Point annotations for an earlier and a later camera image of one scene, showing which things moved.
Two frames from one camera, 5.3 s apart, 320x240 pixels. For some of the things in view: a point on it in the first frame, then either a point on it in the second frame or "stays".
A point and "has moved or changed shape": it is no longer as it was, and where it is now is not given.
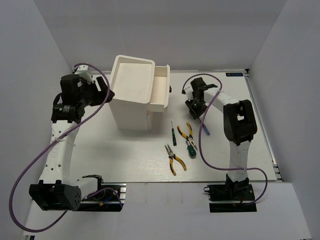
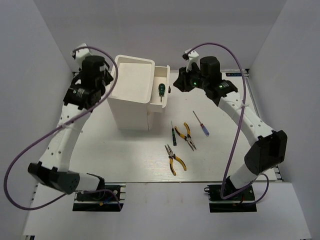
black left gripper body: (91, 95) -> (105, 80)
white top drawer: (161, 95) stays
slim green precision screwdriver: (173, 136) stays
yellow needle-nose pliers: (190, 137) has moved or changed shape
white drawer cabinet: (140, 87) stays
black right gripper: (196, 113) -> (182, 81)
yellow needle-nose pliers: (172, 156) stays
